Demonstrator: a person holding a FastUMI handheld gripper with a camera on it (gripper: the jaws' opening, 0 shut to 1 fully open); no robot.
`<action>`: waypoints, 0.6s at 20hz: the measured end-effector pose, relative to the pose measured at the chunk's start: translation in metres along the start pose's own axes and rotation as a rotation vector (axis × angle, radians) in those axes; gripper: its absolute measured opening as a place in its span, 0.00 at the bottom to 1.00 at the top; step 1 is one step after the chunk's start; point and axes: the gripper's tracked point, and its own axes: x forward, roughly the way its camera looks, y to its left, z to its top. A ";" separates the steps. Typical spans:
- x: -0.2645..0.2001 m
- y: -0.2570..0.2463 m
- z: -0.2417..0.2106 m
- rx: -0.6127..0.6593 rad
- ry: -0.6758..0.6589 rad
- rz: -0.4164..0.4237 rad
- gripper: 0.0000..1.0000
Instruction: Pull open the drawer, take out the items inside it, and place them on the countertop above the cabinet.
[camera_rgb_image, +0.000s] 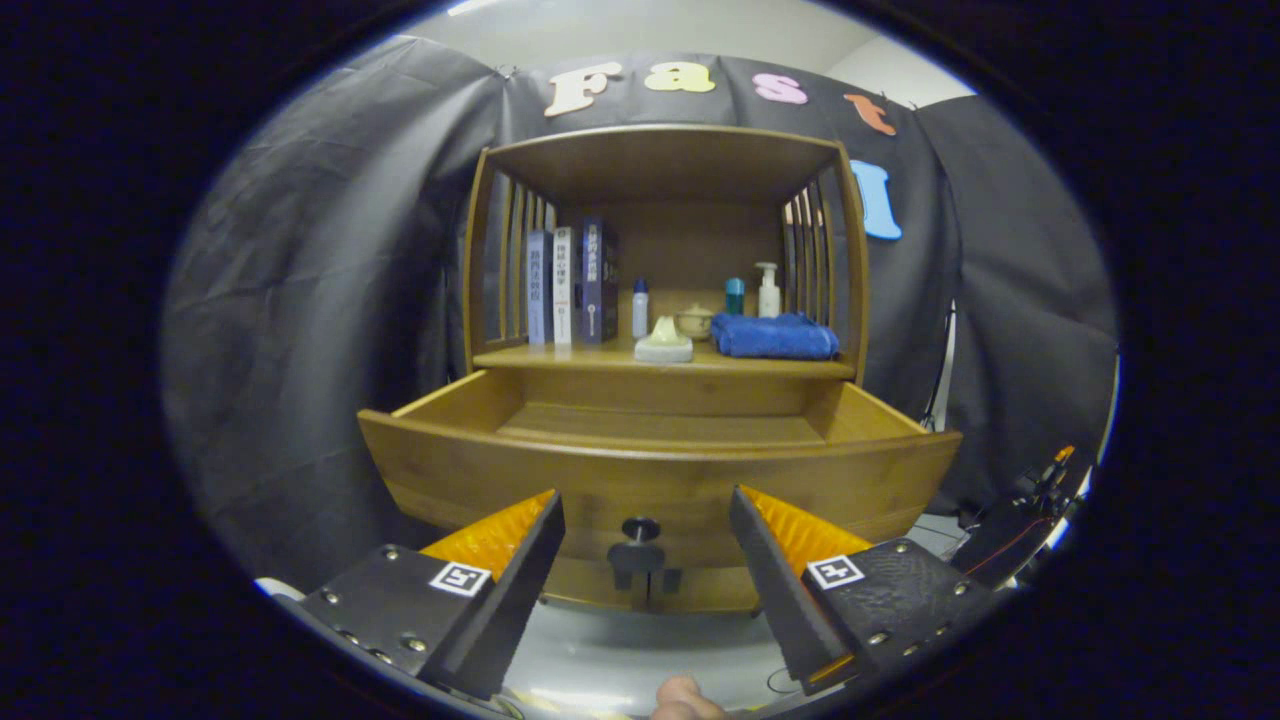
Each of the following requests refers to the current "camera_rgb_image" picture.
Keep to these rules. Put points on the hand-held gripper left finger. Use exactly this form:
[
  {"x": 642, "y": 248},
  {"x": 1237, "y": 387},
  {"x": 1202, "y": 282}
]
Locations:
[{"x": 505, "y": 620}]

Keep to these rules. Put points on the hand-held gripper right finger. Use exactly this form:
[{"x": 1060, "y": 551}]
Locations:
[{"x": 780, "y": 600}]

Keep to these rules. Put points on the wooden drawer with black knob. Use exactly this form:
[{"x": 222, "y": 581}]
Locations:
[{"x": 600, "y": 470}]

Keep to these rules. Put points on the pale green scrubbing brush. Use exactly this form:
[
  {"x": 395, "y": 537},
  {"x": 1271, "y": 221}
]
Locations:
[{"x": 663, "y": 348}]

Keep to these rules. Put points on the wooden countertop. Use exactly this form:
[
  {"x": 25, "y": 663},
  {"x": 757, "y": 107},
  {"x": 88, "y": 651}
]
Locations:
[{"x": 590, "y": 355}]

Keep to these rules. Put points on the wooden cabinet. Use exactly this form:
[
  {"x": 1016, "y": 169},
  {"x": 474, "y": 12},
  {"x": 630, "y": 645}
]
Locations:
[{"x": 690, "y": 240}]

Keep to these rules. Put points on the black equipment with orange part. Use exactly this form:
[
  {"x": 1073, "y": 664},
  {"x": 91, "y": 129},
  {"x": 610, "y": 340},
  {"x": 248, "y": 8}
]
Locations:
[{"x": 1005, "y": 540}]

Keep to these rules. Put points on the blue folded towel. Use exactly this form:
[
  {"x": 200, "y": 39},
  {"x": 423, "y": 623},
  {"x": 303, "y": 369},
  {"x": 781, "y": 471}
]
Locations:
[{"x": 775, "y": 337}]

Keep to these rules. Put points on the beige lidded teacup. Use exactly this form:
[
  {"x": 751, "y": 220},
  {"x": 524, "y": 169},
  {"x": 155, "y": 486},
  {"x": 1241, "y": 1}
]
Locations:
[{"x": 697, "y": 322}]

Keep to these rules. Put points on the white pump bottle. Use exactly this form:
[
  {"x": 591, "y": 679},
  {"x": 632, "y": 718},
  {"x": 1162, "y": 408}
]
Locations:
[{"x": 769, "y": 298}]

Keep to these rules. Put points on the teal bottle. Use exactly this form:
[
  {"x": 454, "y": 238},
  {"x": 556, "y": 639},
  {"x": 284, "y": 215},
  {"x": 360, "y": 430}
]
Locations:
[{"x": 735, "y": 297}]

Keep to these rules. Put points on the white bottle with blue cap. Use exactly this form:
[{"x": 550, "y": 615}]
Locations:
[{"x": 640, "y": 312}]

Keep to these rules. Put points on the light blue book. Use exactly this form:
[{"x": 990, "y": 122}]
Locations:
[{"x": 538, "y": 290}]

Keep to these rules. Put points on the white book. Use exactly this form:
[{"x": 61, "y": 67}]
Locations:
[{"x": 564, "y": 290}]

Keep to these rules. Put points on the dark blue book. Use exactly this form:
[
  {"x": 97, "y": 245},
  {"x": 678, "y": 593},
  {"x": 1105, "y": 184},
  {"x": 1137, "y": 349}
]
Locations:
[{"x": 595, "y": 285}]

